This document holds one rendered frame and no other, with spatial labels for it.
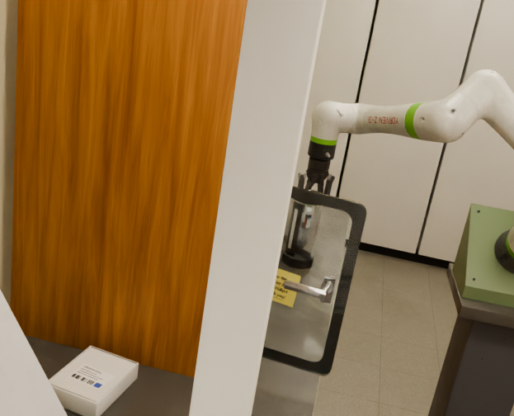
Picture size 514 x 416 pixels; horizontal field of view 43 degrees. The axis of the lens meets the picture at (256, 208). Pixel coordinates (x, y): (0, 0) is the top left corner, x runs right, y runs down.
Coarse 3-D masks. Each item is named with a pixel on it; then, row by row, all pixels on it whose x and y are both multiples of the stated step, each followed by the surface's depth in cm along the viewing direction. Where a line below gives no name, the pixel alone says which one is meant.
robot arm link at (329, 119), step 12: (324, 108) 218; (336, 108) 218; (348, 108) 221; (312, 120) 222; (324, 120) 218; (336, 120) 218; (348, 120) 220; (312, 132) 223; (324, 132) 220; (336, 132) 221
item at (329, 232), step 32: (288, 224) 134; (320, 224) 132; (352, 224) 130; (288, 256) 136; (320, 256) 134; (352, 256) 131; (320, 288) 136; (288, 320) 140; (320, 320) 138; (288, 352) 143; (320, 352) 140
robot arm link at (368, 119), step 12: (360, 108) 222; (372, 108) 217; (384, 108) 212; (396, 108) 205; (360, 120) 220; (372, 120) 214; (384, 120) 208; (396, 120) 202; (348, 132) 225; (360, 132) 225; (372, 132) 220; (384, 132) 213; (396, 132) 206
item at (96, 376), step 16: (96, 352) 139; (64, 368) 132; (80, 368) 133; (96, 368) 134; (112, 368) 135; (128, 368) 136; (64, 384) 128; (80, 384) 129; (96, 384) 129; (112, 384) 130; (128, 384) 135; (64, 400) 126; (80, 400) 125; (96, 400) 125; (112, 400) 130
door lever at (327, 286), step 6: (288, 282) 132; (294, 282) 133; (324, 282) 135; (330, 282) 134; (288, 288) 132; (294, 288) 132; (300, 288) 132; (306, 288) 131; (312, 288) 131; (324, 288) 133; (330, 288) 135; (306, 294) 132; (312, 294) 131; (318, 294) 131; (324, 294) 130
